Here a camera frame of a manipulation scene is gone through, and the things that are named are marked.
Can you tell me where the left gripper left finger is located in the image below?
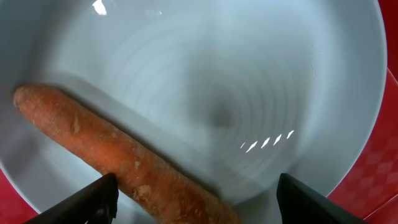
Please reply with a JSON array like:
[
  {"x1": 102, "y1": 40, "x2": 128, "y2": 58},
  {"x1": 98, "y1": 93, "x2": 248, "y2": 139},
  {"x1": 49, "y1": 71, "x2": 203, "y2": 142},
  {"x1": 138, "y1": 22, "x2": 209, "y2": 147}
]
[{"x1": 26, "y1": 173, "x2": 119, "y2": 224}]

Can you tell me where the orange carrot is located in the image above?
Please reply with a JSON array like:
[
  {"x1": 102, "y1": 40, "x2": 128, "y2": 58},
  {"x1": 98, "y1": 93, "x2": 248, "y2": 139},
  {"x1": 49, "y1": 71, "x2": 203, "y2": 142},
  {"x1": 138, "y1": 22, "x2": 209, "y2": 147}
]
[{"x1": 13, "y1": 84, "x2": 240, "y2": 223}]

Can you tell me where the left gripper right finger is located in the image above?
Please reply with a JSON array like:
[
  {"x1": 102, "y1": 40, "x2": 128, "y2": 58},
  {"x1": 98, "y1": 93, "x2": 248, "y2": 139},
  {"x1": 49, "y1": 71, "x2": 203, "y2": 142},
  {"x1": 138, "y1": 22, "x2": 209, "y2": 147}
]
[{"x1": 276, "y1": 173, "x2": 366, "y2": 224}]

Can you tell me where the large light blue plate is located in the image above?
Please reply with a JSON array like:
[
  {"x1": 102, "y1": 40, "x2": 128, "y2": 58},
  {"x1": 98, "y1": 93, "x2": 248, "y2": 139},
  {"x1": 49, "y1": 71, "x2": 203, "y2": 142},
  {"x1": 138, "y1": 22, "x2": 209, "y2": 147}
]
[{"x1": 0, "y1": 0, "x2": 388, "y2": 224}]

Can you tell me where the red serving tray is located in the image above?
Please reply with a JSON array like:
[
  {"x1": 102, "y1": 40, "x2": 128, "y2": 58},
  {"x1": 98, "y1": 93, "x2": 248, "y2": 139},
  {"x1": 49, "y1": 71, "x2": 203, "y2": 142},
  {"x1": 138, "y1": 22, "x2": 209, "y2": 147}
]
[{"x1": 0, "y1": 0, "x2": 398, "y2": 224}]

